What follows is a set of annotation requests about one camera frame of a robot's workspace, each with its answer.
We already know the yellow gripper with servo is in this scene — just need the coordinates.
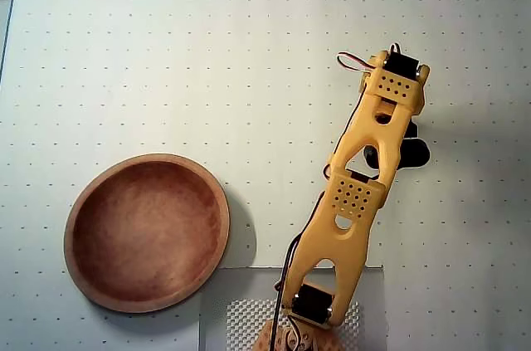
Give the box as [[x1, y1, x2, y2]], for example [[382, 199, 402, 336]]
[[412, 76, 429, 116]]

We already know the white mesh anti-slip pad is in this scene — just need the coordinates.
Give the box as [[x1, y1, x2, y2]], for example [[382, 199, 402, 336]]
[[226, 300, 362, 351]]

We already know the round wooden bowl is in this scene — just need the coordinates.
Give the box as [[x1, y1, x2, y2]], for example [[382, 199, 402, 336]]
[[63, 153, 230, 314]]

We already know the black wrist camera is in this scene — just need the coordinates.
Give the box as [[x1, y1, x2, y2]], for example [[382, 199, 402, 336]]
[[363, 120, 431, 170]]

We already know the tan robot base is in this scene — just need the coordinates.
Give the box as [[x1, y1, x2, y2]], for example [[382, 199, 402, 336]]
[[259, 313, 339, 351]]

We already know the black camera cable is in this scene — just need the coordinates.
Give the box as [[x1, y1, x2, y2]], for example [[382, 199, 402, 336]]
[[271, 105, 362, 351]]

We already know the white dotted mat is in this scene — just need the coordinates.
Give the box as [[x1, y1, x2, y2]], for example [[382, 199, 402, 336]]
[[0, 0, 531, 351]]

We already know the gray base plate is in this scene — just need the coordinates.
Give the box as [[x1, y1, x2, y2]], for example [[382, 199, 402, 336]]
[[199, 266, 389, 351]]

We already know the white red gripper servo wire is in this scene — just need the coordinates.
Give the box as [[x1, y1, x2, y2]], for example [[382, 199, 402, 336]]
[[337, 51, 375, 76]]

